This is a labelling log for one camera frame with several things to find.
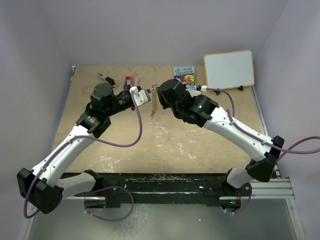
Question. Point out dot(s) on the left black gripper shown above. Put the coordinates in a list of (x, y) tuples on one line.
[(145, 90)]

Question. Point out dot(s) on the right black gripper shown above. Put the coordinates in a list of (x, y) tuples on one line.
[(163, 101)]

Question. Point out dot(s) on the keyring yellow clip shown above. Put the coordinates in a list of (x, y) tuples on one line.
[(154, 100)]

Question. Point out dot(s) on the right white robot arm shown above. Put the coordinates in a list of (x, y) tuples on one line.
[(263, 150)]

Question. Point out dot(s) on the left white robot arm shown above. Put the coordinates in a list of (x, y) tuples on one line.
[(40, 186)]

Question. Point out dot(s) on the purple highlighter pen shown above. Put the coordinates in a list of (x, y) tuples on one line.
[(136, 82)]

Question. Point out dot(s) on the pink capped dark bottle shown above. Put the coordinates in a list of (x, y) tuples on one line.
[(128, 81)]

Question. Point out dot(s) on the treehouse paperback book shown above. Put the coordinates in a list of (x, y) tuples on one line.
[(186, 75)]

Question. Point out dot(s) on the small whiteboard on stand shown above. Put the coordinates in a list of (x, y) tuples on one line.
[(229, 70)]

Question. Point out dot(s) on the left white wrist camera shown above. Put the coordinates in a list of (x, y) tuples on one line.
[(136, 96)]

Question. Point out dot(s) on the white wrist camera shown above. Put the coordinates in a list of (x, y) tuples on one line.
[(136, 96), (202, 88)]

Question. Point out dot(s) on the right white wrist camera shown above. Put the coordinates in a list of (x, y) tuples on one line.
[(202, 88)]

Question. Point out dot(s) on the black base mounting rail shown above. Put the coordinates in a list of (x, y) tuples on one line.
[(207, 189)]

